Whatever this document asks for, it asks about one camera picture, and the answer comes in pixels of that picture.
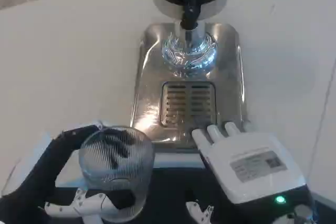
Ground steel drip tray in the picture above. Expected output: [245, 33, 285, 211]
[130, 22, 250, 154]

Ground clear ribbed glass cup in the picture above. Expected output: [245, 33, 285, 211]
[78, 126, 155, 223]

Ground black dispenser tap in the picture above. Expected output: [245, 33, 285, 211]
[180, 0, 202, 49]

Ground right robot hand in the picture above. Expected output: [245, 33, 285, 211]
[185, 121, 316, 224]

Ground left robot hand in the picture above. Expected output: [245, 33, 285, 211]
[0, 120, 139, 224]

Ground slotted steel tray grid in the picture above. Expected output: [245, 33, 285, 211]
[159, 81, 218, 128]

